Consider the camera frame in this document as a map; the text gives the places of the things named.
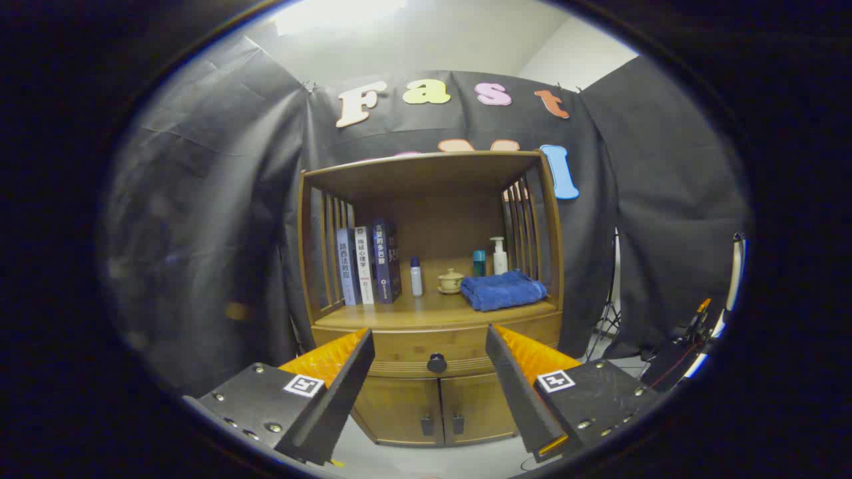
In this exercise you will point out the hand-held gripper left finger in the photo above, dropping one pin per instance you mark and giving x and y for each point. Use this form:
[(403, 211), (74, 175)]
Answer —
[(339, 399)]

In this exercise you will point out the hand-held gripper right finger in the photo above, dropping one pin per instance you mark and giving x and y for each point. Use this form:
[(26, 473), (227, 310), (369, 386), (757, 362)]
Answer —
[(519, 392)]

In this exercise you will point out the wooden drawer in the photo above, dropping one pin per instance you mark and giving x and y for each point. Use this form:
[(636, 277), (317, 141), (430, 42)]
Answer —
[(426, 342)]

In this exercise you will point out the wooden cabinet door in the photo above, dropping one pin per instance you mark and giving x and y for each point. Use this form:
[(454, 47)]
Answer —
[(476, 407), (399, 407)]

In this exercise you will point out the wooden countertop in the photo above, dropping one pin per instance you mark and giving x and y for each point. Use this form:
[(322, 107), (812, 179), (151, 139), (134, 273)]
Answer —
[(432, 307)]

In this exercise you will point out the wooden cabinet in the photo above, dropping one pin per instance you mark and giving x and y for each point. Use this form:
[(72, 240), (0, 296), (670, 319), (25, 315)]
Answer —
[(466, 219)]

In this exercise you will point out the blue folded towel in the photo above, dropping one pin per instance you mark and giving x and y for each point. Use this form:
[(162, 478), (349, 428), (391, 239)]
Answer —
[(502, 293)]

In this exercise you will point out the black tripod stand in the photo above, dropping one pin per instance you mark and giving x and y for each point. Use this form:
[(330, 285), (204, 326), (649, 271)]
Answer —
[(609, 313)]

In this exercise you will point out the beige lidded teacup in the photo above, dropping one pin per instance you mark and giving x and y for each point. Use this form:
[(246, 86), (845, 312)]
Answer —
[(450, 281)]

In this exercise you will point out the white pump bottle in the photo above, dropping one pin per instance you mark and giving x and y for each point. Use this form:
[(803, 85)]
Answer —
[(500, 261)]

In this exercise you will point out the light blue book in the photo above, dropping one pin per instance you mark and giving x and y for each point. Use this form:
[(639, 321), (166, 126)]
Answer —
[(347, 266)]

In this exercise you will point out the teal bottle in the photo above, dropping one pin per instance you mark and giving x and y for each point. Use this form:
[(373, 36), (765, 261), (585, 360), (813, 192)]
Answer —
[(479, 265)]

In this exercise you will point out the white book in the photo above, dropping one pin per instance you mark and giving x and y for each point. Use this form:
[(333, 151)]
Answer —
[(365, 266)]

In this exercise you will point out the white bottle with blue cap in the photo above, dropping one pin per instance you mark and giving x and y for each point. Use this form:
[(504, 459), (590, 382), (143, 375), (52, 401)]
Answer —
[(416, 279)]

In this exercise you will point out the dark blue book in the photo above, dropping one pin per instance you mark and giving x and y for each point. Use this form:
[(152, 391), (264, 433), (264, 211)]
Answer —
[(386, 263)]

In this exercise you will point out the black equipment with orange clamp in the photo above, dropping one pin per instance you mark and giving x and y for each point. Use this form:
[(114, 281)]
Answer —
[(672, 364)]

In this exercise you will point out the white board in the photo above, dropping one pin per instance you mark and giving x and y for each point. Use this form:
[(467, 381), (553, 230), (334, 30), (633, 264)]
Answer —
[(735, 279)]

